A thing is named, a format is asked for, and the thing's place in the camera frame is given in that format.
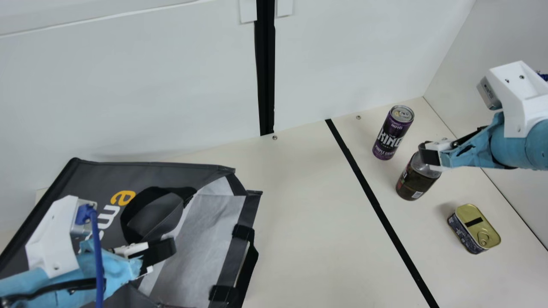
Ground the black strip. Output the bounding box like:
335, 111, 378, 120
325, 118, 440, 308

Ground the rectangular tin with gold lid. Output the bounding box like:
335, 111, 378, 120
447, 204, 501, 255

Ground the purple can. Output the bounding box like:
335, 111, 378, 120
372, 105, 415, 161

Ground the dark grey bag with straps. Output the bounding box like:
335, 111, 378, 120
0, 157, 263, 308

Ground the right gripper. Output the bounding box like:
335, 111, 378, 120
418, 112, 548, 173

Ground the black cable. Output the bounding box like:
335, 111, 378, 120
0, 278, 97, 300

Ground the black post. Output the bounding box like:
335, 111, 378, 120
254, 0, 276, 136

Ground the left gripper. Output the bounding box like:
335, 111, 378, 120
0, 237, 177, 308

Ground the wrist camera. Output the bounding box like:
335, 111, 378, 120
477, 60, 548, 138
26, 195, 97, 278

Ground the dark coffee bottle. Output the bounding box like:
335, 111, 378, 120
396, 150, 441, 201

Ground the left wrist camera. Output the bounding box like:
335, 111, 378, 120
26, 195, 97, 278

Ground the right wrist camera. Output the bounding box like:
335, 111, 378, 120
477, 60, 548, 138

